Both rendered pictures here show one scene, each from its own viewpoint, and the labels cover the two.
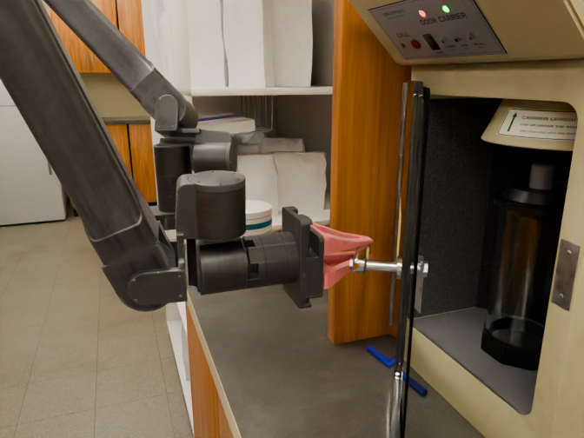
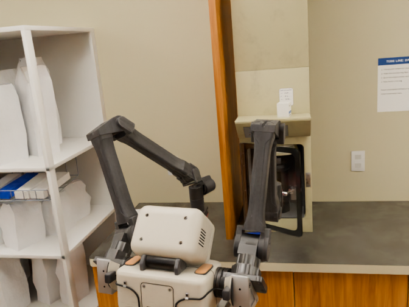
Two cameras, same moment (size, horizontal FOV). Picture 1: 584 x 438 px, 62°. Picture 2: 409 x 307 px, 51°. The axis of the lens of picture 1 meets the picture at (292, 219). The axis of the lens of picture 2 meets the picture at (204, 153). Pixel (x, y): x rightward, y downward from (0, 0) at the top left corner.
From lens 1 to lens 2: 1.63 m
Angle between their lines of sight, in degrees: 56
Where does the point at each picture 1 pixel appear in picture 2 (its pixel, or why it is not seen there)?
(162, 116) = (196, 176)
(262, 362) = (230, 253)
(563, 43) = (304, 134)
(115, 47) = (168, 156)
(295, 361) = not seen: hidden behind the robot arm
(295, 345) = (226, 245)
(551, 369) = (308, 202)
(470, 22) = not seen: hidden behind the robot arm
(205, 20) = (13, 117)
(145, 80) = (185, 165)
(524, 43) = (294, 134)
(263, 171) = (67, 201)
